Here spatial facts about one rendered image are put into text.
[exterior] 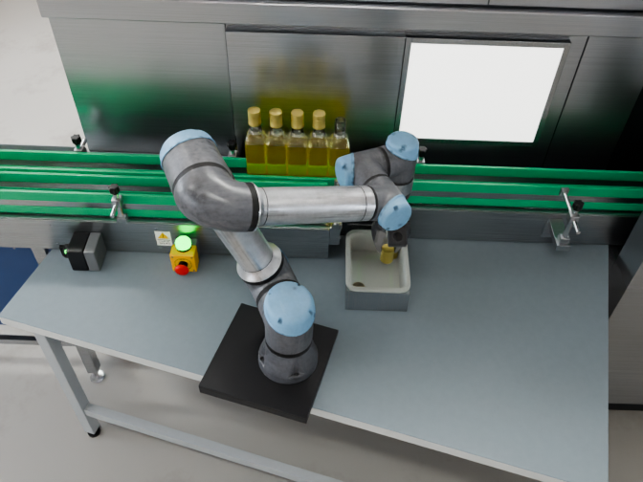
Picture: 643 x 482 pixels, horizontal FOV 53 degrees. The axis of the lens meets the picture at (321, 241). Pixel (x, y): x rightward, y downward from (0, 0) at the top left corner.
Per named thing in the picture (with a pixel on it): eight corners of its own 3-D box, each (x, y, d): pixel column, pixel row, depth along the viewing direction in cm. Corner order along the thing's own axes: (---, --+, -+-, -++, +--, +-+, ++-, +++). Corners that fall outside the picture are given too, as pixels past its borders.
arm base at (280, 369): (300, 393, 157) (301, 370, 150) (247, 368, 161) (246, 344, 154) (327, 348, 167) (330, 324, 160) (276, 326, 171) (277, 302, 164)
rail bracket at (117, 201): (131, 218, 182) (121, 183, 172) (125, 237, 177) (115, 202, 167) (117, 218, 182) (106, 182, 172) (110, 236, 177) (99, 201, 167)
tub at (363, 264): (402, 251, 192) (406, 230, 186) (407, 311, 177) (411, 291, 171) (344, 249, 192) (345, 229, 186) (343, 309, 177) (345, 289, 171)
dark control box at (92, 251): (107, 251, 190) (100, 231, 184) (100, 273, 185) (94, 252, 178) (79, 251, 190) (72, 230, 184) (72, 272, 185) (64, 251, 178)
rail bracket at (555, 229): (555, 231, 195) (578, 175, 179) (567, 274, 184) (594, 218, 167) (539, 231, 195) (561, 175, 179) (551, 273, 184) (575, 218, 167)
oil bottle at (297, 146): (307, 185, 193) (307, 126, 177) (306, 197, 189) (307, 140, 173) (288, 185, 193) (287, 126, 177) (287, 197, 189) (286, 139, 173)
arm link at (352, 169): (353, 180, 138) (399, 167, 141) (333, 149, 145) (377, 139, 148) (351, 207, 143) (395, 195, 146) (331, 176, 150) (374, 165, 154)
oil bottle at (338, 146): (345, 186, 193) (349, 128, 177) (345, 199, 189) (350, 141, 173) (326, 186, 193) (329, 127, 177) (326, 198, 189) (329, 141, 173)
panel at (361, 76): (535, 140, 194) (568, 37, 169) (537, 146, 192) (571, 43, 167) (235, 130, 194) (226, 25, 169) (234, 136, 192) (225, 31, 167)
